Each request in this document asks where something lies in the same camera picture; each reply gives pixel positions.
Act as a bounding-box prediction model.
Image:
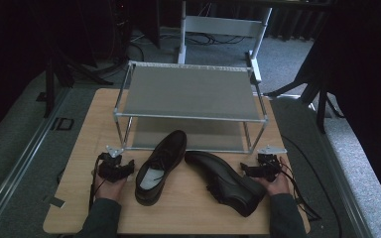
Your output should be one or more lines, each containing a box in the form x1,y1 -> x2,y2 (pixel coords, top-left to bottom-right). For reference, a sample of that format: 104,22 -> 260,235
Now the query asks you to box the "black leather shoe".
184,150 -> 268,218
134,129 -> 189,207

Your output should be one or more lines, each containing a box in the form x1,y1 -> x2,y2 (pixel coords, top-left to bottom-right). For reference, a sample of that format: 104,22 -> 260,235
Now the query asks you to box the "grey tape strip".
41,194 -> 66,209

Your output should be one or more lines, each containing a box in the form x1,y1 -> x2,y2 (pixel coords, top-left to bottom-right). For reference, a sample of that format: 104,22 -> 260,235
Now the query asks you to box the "grey metal shoe rack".
112,59 -> 270,156

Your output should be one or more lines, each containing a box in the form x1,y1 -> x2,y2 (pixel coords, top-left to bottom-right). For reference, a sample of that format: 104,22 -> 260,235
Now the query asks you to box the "black tripod stand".
35,46 -> 115,119
263,62 -> 346,135

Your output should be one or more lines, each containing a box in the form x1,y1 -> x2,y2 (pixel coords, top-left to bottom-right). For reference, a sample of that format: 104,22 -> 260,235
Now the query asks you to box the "person's left hand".
93,175 -> 129,203

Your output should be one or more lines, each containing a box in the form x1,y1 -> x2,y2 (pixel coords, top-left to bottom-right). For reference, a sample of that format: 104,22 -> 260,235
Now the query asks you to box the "black floor cable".
280,134 -> 344,238

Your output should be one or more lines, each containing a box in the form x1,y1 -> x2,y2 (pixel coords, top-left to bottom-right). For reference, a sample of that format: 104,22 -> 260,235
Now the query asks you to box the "metal floor rail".
0,86 -> 71,234
306,98 -> 375,238

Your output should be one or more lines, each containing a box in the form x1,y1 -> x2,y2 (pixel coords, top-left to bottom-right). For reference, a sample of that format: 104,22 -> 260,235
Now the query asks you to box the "white desk frame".
177,0 -> 274,84

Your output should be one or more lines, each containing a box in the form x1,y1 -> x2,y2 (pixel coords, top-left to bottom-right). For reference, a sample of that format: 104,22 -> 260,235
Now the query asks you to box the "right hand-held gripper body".
255,144 -> 288,183

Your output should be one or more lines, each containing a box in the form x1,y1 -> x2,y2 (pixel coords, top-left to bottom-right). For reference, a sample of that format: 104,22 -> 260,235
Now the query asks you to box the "bundle of black floor cables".
184,31 -> 248,47

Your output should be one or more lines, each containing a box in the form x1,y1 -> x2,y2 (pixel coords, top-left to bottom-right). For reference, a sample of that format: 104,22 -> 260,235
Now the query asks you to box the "hand-held gripper cable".
278,158 -> 323,223
87,154 -> 108,212

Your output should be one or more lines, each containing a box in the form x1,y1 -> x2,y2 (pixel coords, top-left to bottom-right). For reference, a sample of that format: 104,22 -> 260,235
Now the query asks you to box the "right hand-held gripper cable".
278,158 -> 323,223

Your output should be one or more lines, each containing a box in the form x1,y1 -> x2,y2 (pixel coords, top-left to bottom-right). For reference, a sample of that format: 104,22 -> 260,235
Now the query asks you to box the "left hand-held gripper cable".
87,154 -> 108,212

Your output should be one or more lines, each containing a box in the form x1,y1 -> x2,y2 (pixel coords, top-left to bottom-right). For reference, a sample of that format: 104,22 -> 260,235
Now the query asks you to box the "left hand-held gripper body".
97,145 -> 129,183

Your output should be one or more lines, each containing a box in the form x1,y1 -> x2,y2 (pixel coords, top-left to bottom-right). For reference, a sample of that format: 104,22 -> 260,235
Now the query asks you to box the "person's right hand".
253,157 -> 293,197

